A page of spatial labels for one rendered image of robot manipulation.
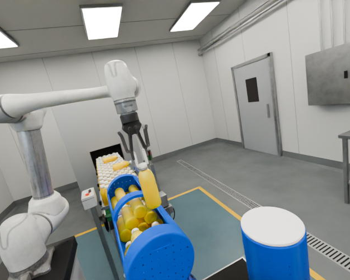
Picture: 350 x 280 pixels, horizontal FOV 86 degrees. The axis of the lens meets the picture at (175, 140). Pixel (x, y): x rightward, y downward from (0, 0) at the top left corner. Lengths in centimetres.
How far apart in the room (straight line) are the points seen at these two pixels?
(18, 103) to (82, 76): 478
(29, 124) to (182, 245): 92
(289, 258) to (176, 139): 530
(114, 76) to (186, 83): 548
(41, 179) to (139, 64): 498
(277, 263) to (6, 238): 117
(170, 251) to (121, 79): 70
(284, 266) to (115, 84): 102
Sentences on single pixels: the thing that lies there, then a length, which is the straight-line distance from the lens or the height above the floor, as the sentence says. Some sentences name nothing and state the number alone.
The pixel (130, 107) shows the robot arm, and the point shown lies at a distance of 78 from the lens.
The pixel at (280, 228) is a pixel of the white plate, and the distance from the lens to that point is 107.
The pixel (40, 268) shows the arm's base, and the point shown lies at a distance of 124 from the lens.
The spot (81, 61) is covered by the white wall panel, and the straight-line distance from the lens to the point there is 580.
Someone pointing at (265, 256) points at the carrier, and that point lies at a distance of 104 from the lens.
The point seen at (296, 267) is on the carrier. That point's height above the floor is 91.
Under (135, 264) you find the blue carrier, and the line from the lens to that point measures 83.
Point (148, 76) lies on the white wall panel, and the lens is 585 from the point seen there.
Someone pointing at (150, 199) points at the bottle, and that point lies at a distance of 88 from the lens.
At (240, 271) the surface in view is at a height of 15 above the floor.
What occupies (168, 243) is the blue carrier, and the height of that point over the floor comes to 118.
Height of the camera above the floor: 171
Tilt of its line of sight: 12 degrees down
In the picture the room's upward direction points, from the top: 13 degrees counter-clockwise
